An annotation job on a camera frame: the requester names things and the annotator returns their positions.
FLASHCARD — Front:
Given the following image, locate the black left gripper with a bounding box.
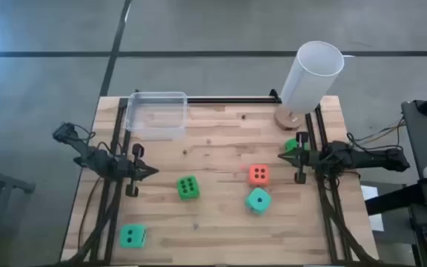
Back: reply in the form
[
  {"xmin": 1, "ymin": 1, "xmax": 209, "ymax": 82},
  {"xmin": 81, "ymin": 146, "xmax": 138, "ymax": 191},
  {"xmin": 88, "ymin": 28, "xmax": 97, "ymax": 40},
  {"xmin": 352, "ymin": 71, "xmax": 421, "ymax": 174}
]
[{"xmin": 117, "ymin": 142, "xmax": 160, "ymax": 198}]

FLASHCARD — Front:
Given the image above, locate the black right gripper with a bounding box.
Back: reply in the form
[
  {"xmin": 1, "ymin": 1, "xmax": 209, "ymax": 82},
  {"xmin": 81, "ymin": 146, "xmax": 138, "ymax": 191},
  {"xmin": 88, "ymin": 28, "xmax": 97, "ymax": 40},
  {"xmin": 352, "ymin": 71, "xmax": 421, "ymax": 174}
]
[{"xmin": 277, "ymin": 131, "xmax": 313, "ymax": 185}]

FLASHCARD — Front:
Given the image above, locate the green foam die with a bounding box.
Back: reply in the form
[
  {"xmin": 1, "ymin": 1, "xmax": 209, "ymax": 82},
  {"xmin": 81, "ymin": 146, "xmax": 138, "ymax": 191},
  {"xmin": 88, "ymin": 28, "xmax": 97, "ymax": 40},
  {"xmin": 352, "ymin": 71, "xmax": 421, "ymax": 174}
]
[
  {"xmin": 176, "ymin": 174, "xmax": 201, "ymax": 201},
  {"xmin": 284, "ymin": 138, "xmax": 309, "ymax": 153}
]

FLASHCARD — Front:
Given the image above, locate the orange foam die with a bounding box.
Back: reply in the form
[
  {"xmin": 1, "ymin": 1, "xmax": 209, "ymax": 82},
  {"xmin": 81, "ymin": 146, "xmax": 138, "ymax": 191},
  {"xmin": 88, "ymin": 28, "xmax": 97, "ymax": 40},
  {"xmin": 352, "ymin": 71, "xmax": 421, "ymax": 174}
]
[{"xmin": 248, "ymin": 164, "xmax": 271, "ymax": 187}]

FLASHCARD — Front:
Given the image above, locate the teal foam die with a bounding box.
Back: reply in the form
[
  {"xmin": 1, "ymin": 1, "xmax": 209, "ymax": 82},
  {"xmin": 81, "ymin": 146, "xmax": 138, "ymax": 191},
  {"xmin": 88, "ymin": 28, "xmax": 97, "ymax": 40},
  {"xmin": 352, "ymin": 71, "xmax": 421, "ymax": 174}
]
[
  {"xmin": 245, "ymin": 187, "xmax": 273, "ymax": 215},
  {"xmin": 119, "ymin": 223, "xmax": 148, "ymax": 248}
]

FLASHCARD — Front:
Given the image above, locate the clear plastic container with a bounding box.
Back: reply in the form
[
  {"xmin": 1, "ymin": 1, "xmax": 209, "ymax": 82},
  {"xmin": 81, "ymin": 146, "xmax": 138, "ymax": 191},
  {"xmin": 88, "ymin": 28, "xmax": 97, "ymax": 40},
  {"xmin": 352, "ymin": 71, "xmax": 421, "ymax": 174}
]
[{"xmin": 124, "ymin": 91, "xmax": 189, "ymax": 141}]

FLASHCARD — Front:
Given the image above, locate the white cylinder lamp, wooden base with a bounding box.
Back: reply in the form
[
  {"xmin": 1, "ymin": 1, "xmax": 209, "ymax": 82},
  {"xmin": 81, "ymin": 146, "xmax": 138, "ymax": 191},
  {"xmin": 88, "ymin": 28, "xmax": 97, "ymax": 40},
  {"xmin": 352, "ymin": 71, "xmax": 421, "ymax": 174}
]
[{"xmin": 274, "ymin": 40, "xmax": 345, "ymax": 131}]

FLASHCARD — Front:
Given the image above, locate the white paper sheet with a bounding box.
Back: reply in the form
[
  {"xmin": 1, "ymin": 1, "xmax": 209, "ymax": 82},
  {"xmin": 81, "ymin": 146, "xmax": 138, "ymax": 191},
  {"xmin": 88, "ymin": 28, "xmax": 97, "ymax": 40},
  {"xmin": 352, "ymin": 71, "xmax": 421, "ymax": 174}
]
[{"xmin": 360, "ymin": 184, "xmax": 385, "ymax": 233}]

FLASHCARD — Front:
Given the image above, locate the black diagonal beam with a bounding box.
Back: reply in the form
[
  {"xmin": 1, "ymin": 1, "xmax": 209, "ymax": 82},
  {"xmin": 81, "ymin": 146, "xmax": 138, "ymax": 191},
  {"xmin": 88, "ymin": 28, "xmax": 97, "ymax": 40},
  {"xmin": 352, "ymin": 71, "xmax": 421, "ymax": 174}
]
[{"xmin": 365, "ymin": 177, "xmax": 427, "ymax": 217}]

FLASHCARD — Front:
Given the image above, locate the grey metal stand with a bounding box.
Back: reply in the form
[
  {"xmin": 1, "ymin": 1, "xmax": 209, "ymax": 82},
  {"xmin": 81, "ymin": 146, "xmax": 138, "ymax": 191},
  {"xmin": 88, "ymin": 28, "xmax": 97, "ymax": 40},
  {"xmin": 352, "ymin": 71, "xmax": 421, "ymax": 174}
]
[{"xmin": 0, "ymin": 162, "xmax": 36, "ymax": 267}]

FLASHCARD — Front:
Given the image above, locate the brown cable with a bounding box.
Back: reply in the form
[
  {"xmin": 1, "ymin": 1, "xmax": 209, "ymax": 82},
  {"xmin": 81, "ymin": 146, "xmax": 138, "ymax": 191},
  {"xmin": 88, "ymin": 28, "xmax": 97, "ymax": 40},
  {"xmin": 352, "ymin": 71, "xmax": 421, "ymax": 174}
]
[{"xmin": 77, "ymin": 177, "xmax": 102, "ymax": 250}]

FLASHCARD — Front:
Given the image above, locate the black aluminium table frame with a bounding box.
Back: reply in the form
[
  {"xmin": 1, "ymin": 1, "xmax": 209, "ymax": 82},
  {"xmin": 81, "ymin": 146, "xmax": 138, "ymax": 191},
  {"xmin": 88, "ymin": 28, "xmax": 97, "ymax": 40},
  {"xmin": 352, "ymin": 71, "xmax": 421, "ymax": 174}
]
[{"xmin": 61, "ymin": 88, "xmax": 380, "ymax": 265}]

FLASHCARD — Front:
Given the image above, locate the thin wire bundle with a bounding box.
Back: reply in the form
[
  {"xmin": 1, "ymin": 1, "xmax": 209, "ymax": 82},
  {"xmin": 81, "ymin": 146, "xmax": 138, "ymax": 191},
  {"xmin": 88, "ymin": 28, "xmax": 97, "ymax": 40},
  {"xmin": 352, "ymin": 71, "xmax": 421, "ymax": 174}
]
[{"xmin": 361, "ymin": 117, "xmax": 407, "ymax": 144}]

